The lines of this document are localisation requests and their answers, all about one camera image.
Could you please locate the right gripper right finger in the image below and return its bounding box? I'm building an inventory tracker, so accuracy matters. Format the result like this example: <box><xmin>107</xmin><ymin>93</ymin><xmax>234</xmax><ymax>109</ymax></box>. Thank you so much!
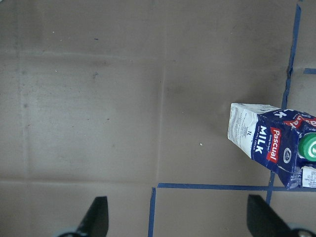
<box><xmin>246</xmin><ymin>195</ymin><xmax>299</xmax><ymax>237</ymax></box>

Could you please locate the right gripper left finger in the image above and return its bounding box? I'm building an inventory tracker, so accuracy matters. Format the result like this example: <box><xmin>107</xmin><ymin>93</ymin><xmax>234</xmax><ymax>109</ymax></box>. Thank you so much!
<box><xmin>75</xmin><ymin>196</ymin><xmax>109</xmax><ymax>237</ymax></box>

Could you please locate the blue white milk carton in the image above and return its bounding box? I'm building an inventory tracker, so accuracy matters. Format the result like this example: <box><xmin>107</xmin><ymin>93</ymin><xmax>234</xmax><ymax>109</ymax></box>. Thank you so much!
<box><xmin>228</xmin><ymin>103</ymin><xmax>316</xmax><ymax>189</ymax></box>

